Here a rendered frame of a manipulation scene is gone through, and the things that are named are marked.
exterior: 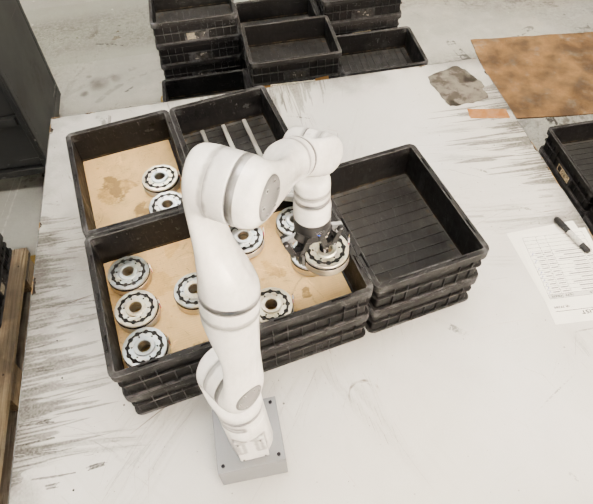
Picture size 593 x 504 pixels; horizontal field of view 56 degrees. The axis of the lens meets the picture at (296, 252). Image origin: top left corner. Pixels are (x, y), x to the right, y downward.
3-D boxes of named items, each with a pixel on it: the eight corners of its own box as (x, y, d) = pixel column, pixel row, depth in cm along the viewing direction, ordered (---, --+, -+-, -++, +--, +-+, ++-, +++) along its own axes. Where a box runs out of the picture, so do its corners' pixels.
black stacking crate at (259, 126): (310, 201, 157) (310, 172, 147) (209, 231, 151) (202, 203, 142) (266, 115, 179) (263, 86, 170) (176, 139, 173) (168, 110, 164)
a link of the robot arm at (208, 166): (166, 162, 63) (184, 309, 80) (242, 184, 61) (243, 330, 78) (206, 125, 69) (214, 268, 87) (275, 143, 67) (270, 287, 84)
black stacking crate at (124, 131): (208, 231, 151) (201, 204, 142) (98, 264, 145) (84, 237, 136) (175, 139, 173) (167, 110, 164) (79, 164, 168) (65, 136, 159)
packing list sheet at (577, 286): (640, 314, 145) (641, 313, 144) (557, 329, 143) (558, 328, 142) (579, 219, 164) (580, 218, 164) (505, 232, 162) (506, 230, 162)
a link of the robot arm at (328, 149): (341, 173, 99) (319, 189, 87) (296, 161, 101) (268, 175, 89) (350, 134, 96) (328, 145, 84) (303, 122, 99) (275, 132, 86)
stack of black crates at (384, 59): (400, 84, 292) (409, 25, 265) (418, 121, 275) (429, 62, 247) (326, 95, 289) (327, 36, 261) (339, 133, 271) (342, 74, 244)
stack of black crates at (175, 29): (239, 60, 309) (229, -20, 272) (246, 94, 291) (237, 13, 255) (167, 70, 305) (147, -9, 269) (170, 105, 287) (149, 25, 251)
